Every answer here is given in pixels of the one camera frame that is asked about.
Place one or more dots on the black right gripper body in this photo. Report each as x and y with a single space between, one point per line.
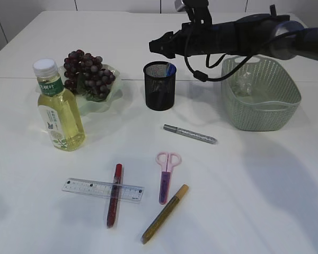
201 41

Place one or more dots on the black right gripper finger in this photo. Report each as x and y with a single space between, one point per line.
164 45

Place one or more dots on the blue scissors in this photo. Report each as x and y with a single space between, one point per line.
170 69

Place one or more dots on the clear plastic sheet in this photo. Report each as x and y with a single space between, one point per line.
242 85

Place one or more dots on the purple grape bunch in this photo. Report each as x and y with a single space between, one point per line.
86 76

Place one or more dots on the yellow tea bottle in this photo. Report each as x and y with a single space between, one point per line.
66 131

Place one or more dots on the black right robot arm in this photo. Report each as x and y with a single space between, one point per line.
267 34

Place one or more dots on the black mesh pen holder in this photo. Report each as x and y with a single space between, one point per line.
159 90

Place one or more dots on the silver glitter pen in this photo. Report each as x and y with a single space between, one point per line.
190 134

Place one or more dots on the green woven plastic basket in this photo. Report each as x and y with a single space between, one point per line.
275 97

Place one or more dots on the light green wavy plate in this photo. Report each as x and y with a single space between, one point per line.
95 103

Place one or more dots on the transparent plastic ruler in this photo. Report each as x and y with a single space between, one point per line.
127 193

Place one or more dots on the gold glitter pen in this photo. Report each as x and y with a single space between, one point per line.
164 214

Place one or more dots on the red glitter pen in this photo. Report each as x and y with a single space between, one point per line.
113 204

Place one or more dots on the pink purple scissors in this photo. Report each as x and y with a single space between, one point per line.
167 161

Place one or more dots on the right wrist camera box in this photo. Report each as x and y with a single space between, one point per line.
197 10

